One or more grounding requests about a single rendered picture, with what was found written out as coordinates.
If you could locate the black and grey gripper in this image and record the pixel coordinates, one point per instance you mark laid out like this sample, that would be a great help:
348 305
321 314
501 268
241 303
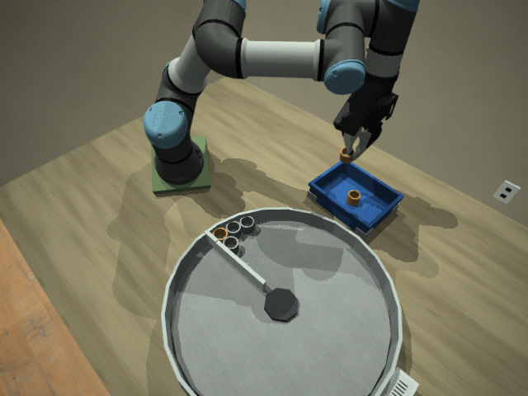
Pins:
372 124

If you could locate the grey round turntable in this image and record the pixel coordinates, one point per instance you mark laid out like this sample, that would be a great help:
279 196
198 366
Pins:
305 308

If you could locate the bronze bushing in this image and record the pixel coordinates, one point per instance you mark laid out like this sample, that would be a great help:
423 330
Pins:
343 158
353 197
220 232

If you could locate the blue crate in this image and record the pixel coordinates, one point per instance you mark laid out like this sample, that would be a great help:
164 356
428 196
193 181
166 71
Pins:
338 180

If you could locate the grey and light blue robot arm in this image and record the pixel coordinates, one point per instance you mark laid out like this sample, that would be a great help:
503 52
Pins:
338 61

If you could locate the grey metal bushing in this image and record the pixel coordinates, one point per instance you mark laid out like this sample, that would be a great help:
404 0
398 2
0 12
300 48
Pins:
231 240
234 225
247 220

